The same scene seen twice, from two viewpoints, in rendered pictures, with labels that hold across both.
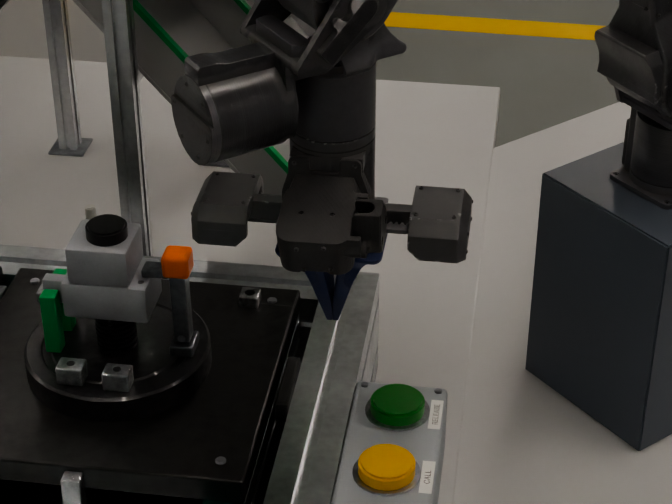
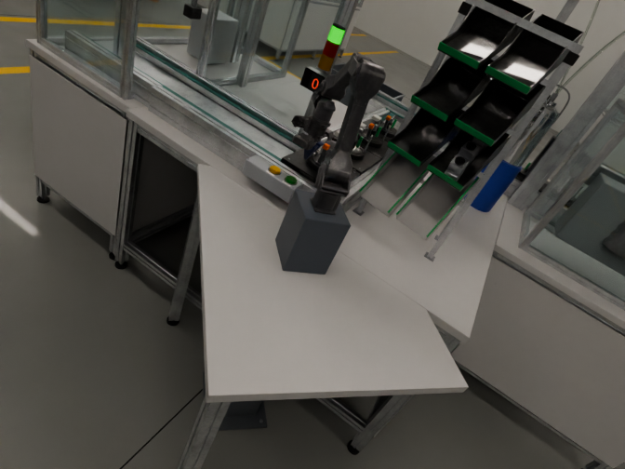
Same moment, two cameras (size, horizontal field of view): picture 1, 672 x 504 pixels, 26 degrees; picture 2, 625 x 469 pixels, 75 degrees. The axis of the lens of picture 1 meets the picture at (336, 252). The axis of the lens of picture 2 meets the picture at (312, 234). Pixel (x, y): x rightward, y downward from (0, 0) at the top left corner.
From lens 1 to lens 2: 1.70 m
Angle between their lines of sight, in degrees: 77
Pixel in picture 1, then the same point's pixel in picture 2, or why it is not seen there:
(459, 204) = (302, 138)
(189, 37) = (408, 176)
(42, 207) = not seen: hidden behind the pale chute
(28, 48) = (546, 313)
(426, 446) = (278, 178)
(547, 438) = not seen: hidden behind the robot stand
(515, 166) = (413, 306)
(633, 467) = (271, 236)
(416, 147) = (429, 293)
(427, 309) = (346, 247)
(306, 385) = (305, 179)
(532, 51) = not seen: outside the picture
